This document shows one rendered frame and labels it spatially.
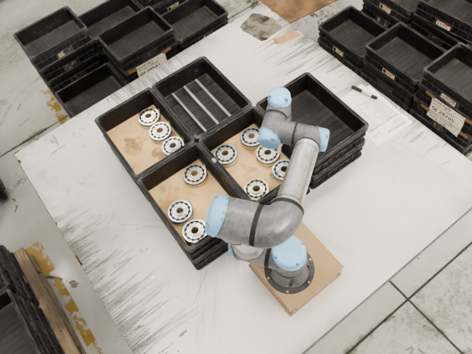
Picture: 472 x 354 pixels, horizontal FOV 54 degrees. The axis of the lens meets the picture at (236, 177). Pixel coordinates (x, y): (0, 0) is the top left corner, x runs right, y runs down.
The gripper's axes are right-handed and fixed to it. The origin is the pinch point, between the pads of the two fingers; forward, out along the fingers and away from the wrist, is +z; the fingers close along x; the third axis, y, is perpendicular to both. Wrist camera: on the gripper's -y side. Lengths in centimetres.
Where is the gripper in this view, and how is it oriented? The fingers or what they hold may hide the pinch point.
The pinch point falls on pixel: (285, 148)
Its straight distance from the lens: 181.0
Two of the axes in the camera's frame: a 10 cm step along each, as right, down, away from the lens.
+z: 1.1, 3.9, 9.1
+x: -8.0, 5.8, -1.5
